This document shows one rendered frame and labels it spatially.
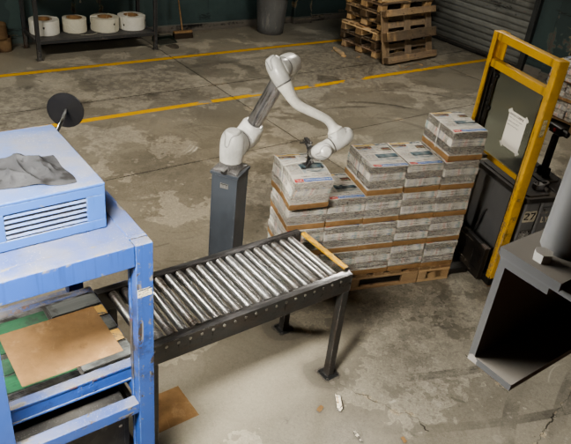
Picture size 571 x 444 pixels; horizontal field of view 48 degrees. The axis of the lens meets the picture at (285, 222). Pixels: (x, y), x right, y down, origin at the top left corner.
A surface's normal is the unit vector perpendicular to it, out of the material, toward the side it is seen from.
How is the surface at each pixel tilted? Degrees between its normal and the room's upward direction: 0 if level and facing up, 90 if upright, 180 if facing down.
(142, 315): 90
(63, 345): 0
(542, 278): 90
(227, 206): 90
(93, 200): 90
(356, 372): 0
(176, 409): 0
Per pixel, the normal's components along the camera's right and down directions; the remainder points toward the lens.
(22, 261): 0.10, -0.85
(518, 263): -0.81, 0.23
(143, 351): 0.58, 0.48
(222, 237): -0.34, 0.46
